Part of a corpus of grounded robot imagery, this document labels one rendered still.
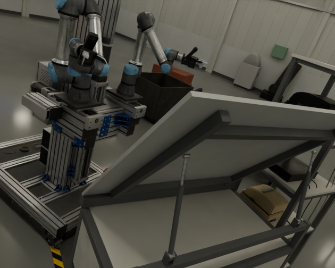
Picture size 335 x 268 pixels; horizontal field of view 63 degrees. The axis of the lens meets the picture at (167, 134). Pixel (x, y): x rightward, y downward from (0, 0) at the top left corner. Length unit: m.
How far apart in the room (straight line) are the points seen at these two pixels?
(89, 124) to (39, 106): 0.36
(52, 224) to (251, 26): 11.05
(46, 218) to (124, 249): 1.04
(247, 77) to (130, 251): 10.38
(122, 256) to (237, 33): 11.50
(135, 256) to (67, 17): 1.33
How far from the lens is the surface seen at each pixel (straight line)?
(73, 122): 1.96
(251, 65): 11.38
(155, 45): 2.20
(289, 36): 11.91
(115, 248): 1.44
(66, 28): 1.80
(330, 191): 2.34
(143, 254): 1.45
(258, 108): 0.95
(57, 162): 2.55
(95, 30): 1.73
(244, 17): 12.40
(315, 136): 1.43
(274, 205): 2.22
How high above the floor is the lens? 1.86
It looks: 23 degrees down
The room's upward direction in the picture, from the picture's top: 18 degrees clockwise
